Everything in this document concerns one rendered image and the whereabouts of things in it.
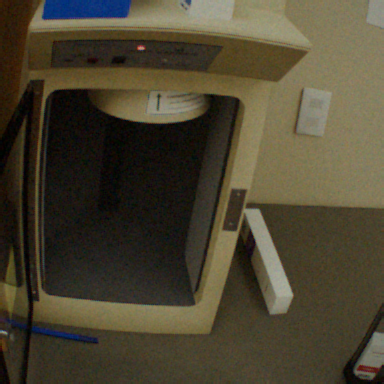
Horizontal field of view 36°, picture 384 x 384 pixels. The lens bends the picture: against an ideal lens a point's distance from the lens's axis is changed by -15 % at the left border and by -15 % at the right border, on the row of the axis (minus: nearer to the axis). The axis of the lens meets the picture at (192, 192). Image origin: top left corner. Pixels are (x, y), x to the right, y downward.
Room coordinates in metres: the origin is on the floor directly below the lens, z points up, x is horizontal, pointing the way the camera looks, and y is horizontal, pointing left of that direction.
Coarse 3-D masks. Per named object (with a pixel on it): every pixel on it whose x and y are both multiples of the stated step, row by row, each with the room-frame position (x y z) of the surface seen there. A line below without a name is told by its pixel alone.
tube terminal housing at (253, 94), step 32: (256, 0) 0.77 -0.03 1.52; (256, 96) 0.77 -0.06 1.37; (256, 128) 0.77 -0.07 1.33; (224, 192) 0.80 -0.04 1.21; (224, 256) 0.77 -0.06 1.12; (192, 288) 0.81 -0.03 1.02; (64, 320) 0.71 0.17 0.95; (96, 320) 0.73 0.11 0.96; (128, 320) 0.74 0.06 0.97; (160, 320) 0.75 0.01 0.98; (192, 320) 0.77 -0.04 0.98
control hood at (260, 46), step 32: (160, 0) 0.72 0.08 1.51; (32, 32) 0.59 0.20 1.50; (64, 32) 0.60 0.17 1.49; (96, 32) 0.61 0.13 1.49; (128, 32) 0.62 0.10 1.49; (160, 32) 0.63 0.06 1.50; (192, 32) 0.63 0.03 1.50; (224, 32) 0.64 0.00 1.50; (256, 32) 0.65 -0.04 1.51; (288, 32) 0.68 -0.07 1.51; (32, 64) 0.66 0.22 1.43; (224, 64) 0.70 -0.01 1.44; (256, 64) 0.70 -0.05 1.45; (288, 64) 0.70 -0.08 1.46
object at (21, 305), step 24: (24, 96) 0.64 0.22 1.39; (24, 120) 0.64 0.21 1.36; (0, 144) 0.52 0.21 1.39; (24, 144) 0.65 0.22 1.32; (0, 192) 0.51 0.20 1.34; (0, 216) 0.50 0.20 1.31; (0, 240) 0.50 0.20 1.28; (24, 240) 0.66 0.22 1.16; (0, 264) 0.48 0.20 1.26; (24, 264) 0.65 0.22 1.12; (0, 288) 0.47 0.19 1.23; (24, 288) 0.63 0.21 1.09; (0, 312) 0.45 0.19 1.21; (24, 312) 0.60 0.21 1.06; (24, 336) 0.58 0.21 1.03
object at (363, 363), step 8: (376, 320) 0.69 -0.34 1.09; (376, 328) 0.68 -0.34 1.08; (368, 336) 0.69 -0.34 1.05; (376, 336) 0.67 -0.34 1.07; (360, 344) 0.71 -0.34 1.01; (368, 344) 0.68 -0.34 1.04; (376, 344) 0.66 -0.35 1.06; (360, 352) 0.68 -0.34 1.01; (368, 352) 0.67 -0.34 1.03; (376, 352) 0.66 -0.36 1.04; (352, 360) 0.70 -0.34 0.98; (360, 360) 0.67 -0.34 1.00; (368, 360) 0.66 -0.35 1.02; (376, 360) 0.65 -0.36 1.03; (352, 368) 0.68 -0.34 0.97; (360, 368) 0.66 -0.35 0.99; (368, 368) 0.65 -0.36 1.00; (376, 368) 0.65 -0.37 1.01; (360, 376) 0.66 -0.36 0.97; (368, 376) 0.65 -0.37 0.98; (376, 376) 0.65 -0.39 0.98
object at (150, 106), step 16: (96, 96) 0.78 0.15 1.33; (112, 96) 0.77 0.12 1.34; (128, 96) 0.76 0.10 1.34; (144, 96) 0.76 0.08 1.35; (160, 96) 0.77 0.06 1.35; (176, 96) 0.78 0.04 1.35; (192, 96) 0.79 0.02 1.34; (208, 96) 0.84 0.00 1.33; (112, 112) 0.76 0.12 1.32; (128, 112) 0.75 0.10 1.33; (144, 112) 0.75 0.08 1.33; (160, 112) 0.76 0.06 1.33; (176, 112) 0.77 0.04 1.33; (192, 112) 0.79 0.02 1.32
